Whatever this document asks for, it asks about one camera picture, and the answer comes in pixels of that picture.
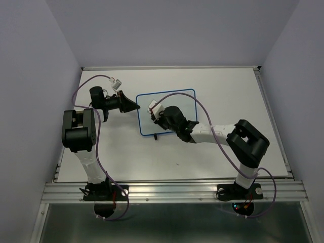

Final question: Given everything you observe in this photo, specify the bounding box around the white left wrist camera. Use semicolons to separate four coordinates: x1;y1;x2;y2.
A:
109;77;122;91

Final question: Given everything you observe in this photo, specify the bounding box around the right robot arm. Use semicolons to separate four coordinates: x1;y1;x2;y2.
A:
148;103;270;201

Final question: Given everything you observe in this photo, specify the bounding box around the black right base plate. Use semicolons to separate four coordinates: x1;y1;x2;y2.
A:
216;183;264;201

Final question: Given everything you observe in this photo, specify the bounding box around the aluminium right side rail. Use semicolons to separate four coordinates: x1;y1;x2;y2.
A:
253;66;295;180

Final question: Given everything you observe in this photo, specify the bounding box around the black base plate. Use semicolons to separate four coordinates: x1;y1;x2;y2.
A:
216;183;264;201
79;183;126;201

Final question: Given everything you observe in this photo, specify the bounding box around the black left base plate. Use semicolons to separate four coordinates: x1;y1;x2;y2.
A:
79;183;126;201

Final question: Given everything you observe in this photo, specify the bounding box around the blue framed whiteboard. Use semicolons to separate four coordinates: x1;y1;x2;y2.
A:
136;89;197;136

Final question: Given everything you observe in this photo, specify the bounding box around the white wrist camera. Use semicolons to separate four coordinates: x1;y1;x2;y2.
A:
148;100;165;121
109;77;122;91

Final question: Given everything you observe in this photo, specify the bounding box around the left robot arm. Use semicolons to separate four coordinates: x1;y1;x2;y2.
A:
62;86;140;201

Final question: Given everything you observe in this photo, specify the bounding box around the aluminium front mounting rail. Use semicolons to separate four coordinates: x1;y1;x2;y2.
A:
41;178;308;204

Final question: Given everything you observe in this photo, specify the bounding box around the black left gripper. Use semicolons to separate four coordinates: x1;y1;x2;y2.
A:
103;90;140;113

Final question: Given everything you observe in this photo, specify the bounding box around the aluminium table edge rail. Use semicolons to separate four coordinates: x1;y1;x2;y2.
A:
81;65;262;71

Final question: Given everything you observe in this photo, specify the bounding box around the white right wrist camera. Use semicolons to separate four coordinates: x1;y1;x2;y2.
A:
148;100;165;121

